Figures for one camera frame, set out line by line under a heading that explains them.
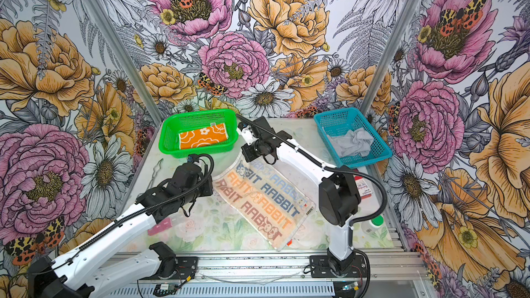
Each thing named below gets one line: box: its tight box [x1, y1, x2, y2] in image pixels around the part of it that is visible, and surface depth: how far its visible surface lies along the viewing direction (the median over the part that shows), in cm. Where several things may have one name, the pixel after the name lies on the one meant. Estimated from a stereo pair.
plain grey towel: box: [321, 126, 375, 158], surface depth 107 cm
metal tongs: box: [147, 157, 164, 190], surface depth 102 cm
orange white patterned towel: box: [178, 122, 229, 150], surface depth 114 cm
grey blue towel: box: [213, 157, 317, 252], surface depth 91 cm
